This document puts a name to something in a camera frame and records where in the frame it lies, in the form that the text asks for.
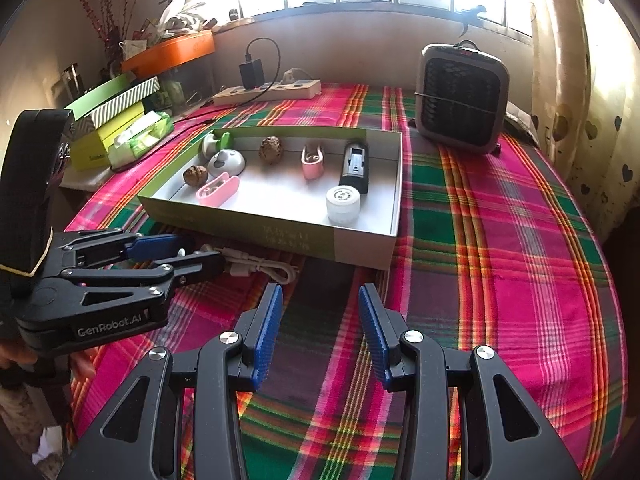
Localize white coiled cable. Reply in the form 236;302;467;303
199;242;301;287

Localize white panda egg toy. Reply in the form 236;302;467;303
206;148;246;178

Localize plaid bed cloth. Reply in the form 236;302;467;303
70;84;627;479

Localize red flower branches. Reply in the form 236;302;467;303
79;0;139;58

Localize pink clip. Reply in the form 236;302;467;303
196;172;240;208
300;145;324;181

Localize black charger adapter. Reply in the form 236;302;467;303
239;53;265;90

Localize black rectangular device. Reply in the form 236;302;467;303
340;141;370;194

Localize yellow green box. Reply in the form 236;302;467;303
70;102;144;171

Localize heart pattern curtain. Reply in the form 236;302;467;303
532;0;639;240

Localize person left hand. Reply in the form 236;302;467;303
0;339;97;380

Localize black charger cable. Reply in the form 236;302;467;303
106;37;283;174

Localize green white cardboard box tray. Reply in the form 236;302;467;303
138;126;404;270

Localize orange tray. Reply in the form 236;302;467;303
122;30;215;80

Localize walnut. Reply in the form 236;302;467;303
182;165;209;188
258;136;283;166

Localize white plug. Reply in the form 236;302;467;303
281;67;312;84

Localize green tissue pack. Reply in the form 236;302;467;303
107;112;174;170

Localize white power strip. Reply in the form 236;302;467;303
213;79;321;106

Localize grey portable heater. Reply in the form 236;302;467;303
414;40;510;154

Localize green white spool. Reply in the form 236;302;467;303
201;132;233;160

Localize green striped box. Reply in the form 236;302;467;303
66;72;160;132

